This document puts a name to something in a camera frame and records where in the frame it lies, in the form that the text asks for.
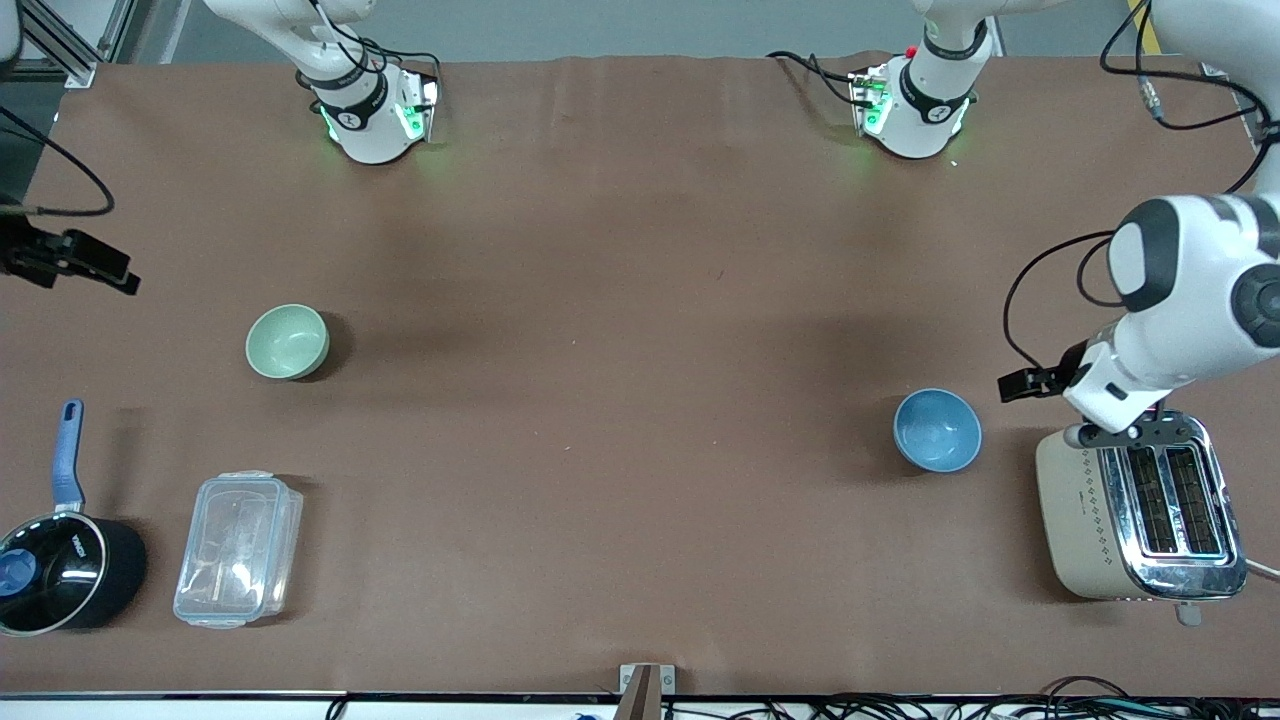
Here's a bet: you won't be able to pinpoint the blue ceramic bowl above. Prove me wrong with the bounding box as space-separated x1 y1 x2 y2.
893 388 983 474

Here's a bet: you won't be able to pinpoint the green ceramic bowl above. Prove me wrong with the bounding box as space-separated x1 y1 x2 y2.
245 304 330 382

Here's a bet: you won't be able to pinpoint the beige chrome two-slot toaster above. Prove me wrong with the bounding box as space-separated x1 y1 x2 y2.
1035 408 1249 628

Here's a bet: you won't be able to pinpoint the clear plastic lidded container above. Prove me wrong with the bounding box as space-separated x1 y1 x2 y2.
173 470 304 631

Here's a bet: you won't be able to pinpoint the glass pot lid blue knob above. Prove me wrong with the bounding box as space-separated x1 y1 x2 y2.
0 512 107 636

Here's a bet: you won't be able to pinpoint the brown table mat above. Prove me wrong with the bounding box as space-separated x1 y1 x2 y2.
0 52 1280 698

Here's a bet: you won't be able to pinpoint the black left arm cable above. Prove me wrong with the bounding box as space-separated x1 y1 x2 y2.
1003 0 1280 371

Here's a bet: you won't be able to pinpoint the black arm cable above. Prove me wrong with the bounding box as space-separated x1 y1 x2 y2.
1003 0 1280 371
0 105 115 217

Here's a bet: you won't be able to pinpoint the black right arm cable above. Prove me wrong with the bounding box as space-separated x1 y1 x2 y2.
0 105 115 217

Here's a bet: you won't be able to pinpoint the black saucepan blue handle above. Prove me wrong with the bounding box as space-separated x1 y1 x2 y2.
0 400 149 638

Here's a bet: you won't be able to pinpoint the tangled black floor cables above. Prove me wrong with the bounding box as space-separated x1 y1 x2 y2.
800 677 1280 720

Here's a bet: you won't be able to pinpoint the black right base cable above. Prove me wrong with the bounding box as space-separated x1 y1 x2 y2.
310 0 442 111

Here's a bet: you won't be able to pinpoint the black base cable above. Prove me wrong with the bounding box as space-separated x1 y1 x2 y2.
310 0 442 111
767 50 863 106

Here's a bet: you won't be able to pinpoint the black left base cable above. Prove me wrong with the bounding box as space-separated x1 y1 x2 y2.
767 50 863 106

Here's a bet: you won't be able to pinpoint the metal bracket with post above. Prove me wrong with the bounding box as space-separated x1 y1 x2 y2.
615 663 676 720

